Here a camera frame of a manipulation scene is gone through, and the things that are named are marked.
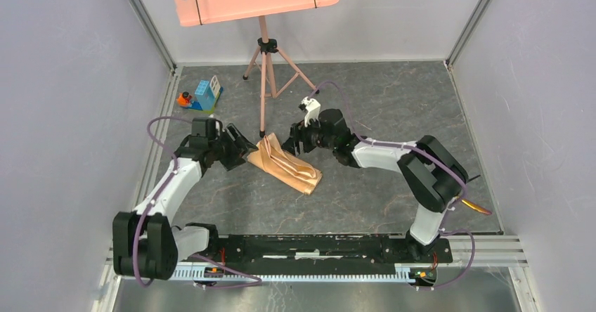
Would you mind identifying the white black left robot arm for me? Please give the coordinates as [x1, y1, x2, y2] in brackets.
[112, 117, 257, 287]

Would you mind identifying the orange toy figure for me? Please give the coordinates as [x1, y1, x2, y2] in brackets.
[176, 91, 193, 108]

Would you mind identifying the colourful toy brick house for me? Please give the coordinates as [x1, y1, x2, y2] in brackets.
[190, 75, 224, 114]

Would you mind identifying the aluminium frame rail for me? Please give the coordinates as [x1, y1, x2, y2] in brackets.
[448, 235, 528, 268]

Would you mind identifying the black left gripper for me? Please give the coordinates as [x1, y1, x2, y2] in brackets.
[209, 124, 259, 171]

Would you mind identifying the black handled utensil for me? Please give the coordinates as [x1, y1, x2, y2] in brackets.
[466, 174, 481, 184]

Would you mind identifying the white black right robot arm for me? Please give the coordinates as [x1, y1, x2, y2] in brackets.
[282, 109, 469, 261]

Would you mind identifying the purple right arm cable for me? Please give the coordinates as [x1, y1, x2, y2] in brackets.
[309, 80, 477, 291]

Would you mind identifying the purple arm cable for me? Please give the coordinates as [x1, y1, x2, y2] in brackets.
[132, 115, 263, 291]
[309, 80, 477, 291]

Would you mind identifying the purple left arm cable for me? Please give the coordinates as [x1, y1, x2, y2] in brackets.
[132, 115, 263, 291]

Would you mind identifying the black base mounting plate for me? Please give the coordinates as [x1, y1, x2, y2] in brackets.
[202, 234, 453, 275]

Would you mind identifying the peach satin napkin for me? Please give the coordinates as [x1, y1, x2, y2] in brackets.
[247, 133, 323, 195]

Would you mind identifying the grey slotted cable duct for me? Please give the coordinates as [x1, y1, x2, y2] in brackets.
[170, 264, 422, 284]

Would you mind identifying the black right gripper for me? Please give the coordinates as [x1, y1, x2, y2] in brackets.
[280, 113, 336, 158]

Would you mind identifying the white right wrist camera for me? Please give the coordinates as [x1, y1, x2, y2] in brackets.
[299, 97, 321, 128]

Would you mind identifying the gold handled utensil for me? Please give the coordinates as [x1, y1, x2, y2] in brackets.
[461, 199, 493, 216]

